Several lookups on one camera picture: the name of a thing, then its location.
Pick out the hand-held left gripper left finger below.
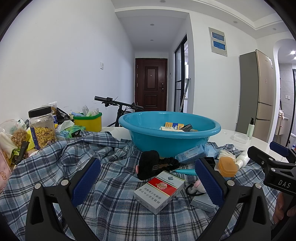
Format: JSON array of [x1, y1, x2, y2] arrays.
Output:
[[25, 158, 102, 241]]

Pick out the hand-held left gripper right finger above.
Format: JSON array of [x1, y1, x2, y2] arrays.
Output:
[[194, 158, 272, 241]]

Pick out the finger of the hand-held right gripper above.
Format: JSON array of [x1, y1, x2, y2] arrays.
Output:
[[269, 141, 296, 164], [247, 146, 278, 172]]

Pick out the pink plush keyring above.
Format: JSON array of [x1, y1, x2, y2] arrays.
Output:
[[185, 180, 207, 197]]

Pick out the grey translucent packet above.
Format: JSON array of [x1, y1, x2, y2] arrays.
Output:
[[190, 193, 219, 212]]

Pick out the small black box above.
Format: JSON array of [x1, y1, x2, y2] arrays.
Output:
[[203, 156, 216, 171]]

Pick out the orange soap box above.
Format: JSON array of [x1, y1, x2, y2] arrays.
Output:
[[218, 157, 238, 178]]

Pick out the sky blue tissue pack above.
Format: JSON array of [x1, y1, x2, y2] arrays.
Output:
[[205, 145, 220, 159]]

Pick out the pale blue printed wipes pack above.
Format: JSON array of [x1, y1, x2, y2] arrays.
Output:
[[175, 144, 206, 165]]

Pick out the white red cigarette pack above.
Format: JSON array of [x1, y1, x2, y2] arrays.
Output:
[[133, 171, 185, 215]]

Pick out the blue plastic basin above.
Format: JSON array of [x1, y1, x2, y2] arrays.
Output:
[[118, 111, 221, 158]]

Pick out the black fuzzy hair tie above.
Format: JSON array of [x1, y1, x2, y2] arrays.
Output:
[[136, 150, 180, 181]]

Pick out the person's right hand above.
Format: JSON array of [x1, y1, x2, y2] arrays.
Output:
[[273, 192, 289, 225]]

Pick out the white plastic bottle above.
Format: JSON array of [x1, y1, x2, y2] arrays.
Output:
[[235, 151, 248, 169]]

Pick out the clear plastic container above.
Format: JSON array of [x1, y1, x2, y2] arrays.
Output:
[[233, 133, 250, 144]]

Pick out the teal tube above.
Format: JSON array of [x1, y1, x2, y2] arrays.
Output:
[[171, 169, 197, 175]]

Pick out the green lotion bottle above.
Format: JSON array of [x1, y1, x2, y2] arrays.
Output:
[[246, 118, 255, 137]]

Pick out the blue plaid shirt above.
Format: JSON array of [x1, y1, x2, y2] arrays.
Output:
[[0, 131, 281, 241]]

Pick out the green tissue pack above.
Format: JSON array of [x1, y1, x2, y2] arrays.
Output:
[[56, 125, 86, 139]]

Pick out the yellow bin with green rim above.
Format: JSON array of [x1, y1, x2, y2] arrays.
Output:
[[73, 112, 102, 132]]

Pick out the grey gold refrigerator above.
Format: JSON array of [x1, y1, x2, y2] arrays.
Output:
[[236, 49, 277, 142]]

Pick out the clear cereal jar black lid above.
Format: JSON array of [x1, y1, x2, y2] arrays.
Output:
[[28, 106, 58, 151]]

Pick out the cream flat box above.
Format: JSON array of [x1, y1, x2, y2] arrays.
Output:
[[161, 126, 185, 132]]

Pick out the white pill blister packs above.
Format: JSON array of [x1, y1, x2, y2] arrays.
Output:
[[81, 105, 100, 116]]

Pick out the black flat tool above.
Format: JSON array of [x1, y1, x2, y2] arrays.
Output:
[[14, 141, 30, 165]]

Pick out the black plastic bag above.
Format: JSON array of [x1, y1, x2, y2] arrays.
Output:
[[55, 107, 71, 124]]

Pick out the black bicycle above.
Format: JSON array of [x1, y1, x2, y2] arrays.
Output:
[[94, 96, 144, 127]]

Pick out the clear bag of nuts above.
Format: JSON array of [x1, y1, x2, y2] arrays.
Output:
[[0, 119, 29, 151]]

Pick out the pink patterned pouch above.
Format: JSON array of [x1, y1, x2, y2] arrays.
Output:
[[0, 148, 12, 193]]

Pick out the mop pole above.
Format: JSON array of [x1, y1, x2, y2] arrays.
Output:
[[179, 77, 192, 113]]

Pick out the brown entrance door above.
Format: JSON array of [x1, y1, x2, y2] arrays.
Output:
[[135, 58, 168, 112]]

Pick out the black framed glass door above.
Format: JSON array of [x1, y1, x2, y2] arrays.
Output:
[[174, 34, 188, 113]]

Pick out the grey wall panel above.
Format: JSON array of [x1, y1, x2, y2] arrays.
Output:
[[208, 27, 228, 57]]

